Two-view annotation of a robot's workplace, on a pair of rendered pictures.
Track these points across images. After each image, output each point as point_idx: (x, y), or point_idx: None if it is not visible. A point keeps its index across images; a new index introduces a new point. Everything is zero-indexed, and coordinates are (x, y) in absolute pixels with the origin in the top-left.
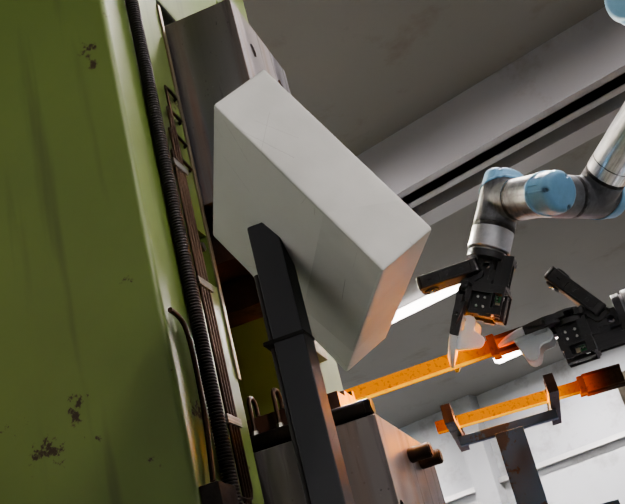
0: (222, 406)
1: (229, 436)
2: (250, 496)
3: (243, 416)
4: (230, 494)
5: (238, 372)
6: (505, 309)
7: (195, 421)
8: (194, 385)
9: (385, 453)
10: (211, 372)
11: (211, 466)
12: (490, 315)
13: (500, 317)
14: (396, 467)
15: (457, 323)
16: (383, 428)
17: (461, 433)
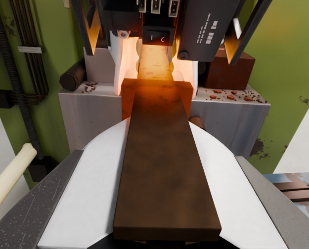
0: (2, 44)
1: (38, 56)
2: (43, 94)
3: (67, 38)
4: None
5: (65, 1)
6: (197, 12)
7: None
8: None
9: (64, 124)
10: None
11: None
12: (112, 33)
13: (165, 43)
14: (90, 133)
15: (103, 19)
16: (76, 104)
17: None
